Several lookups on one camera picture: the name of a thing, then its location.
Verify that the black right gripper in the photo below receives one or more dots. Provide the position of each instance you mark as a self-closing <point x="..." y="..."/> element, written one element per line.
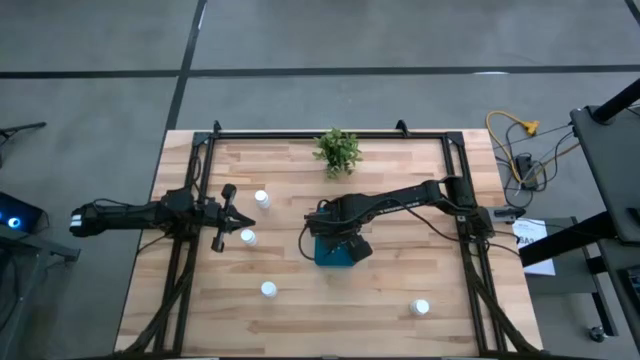
<point x="330" y="222"/>

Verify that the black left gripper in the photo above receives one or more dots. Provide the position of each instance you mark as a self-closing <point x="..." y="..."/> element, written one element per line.
<point x="222" y="220"/>

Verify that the white pill bottle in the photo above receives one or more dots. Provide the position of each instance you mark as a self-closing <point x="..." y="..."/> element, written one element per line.
<point x="248" y="237"/>
<point x="419" y="306"/>
<point x="268" y="289"/>

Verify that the white cup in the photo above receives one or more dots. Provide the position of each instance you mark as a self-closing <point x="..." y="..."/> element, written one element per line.
<point x="262" y="198"/>

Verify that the teal plastic basket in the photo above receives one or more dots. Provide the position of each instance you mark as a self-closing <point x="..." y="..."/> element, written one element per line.
<point x="330" y="255"/>

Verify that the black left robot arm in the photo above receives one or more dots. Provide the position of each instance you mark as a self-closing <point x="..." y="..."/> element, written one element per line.
<point x="125" y="215"/>

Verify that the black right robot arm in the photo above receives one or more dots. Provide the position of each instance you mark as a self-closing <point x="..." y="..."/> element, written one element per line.
<point x="400" y="197"/>

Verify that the green plant in white pot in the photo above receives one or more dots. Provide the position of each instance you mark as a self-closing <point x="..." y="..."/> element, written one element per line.
<point x="339" y="150"/>

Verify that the black power strip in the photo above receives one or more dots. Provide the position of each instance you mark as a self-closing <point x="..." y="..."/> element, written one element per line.
<point x="525" y="167"/>

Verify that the grey metal stand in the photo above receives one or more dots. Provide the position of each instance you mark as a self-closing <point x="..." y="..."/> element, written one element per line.
<point x="30" y="245"/>

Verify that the white paper sheet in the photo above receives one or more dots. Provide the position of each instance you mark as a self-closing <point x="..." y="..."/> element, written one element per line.
<point x="540" y="255"/>

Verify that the black computer blue light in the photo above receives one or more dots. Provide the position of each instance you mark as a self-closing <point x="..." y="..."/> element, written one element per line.
<point x="20" y="212"/>

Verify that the black tripod leg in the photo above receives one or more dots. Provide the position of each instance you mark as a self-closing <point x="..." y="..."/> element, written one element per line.
<point x="25" y="128"/>

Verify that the black caster wheel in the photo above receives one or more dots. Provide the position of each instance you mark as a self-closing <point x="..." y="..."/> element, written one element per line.
<point x="597" y="333"/>

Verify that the black equipment stand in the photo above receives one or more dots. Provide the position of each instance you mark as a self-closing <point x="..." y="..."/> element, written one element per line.
<point x="615" y="165"/>

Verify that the black aluminium table frame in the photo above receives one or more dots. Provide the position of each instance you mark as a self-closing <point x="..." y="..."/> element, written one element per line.
<point x="280" y="135"/>

